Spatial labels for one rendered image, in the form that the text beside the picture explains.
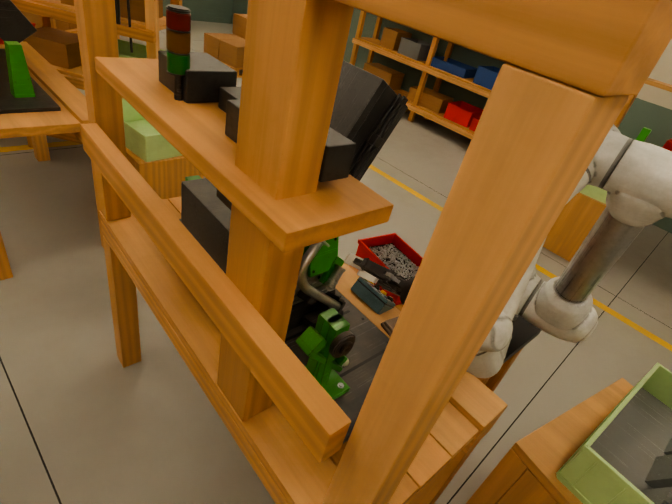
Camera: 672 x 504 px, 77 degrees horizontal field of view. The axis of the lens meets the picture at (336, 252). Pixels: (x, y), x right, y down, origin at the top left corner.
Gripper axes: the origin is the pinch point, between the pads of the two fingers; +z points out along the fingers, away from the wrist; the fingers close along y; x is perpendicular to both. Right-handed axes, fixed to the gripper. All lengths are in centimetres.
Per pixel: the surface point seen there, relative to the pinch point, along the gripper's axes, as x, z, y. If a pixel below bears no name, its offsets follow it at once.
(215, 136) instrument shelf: -1.3, 12.4, 48.2
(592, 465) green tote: 9, -58, -59
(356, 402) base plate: 30.8, -7.8, -21.4
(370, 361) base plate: 19.3, 0.4, -29.6
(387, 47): -399, 428, -281
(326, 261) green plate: 1.0, 20.9, -9.5
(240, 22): -314, 614, -153
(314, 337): 21.9, -4.8, 6.2
